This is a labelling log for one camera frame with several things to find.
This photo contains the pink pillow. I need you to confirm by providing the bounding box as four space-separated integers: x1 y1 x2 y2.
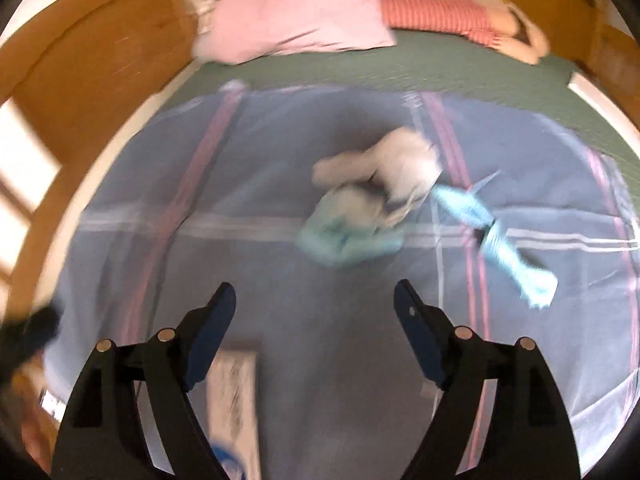
192 0 398 66

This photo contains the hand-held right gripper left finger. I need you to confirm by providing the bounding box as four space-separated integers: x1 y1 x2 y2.
50 281 237 480

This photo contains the red striped plush doll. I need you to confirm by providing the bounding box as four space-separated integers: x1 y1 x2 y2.
380 0 551 66

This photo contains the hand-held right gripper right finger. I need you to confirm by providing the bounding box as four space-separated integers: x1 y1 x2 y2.
393 279 583 480

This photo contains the wooden side panel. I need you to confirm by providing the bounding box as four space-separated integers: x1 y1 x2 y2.
582 0 640 126

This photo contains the blue striped blanket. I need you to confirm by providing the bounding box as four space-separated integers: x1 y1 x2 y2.
42 80 640 480

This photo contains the green bed sheet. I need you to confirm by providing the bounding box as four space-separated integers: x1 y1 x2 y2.
155 40 640 171

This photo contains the wooden bed frame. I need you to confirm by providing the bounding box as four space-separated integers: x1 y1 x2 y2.
0 0 221 321

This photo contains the blue and white carton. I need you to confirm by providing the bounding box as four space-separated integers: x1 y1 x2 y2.
207 352 261 480

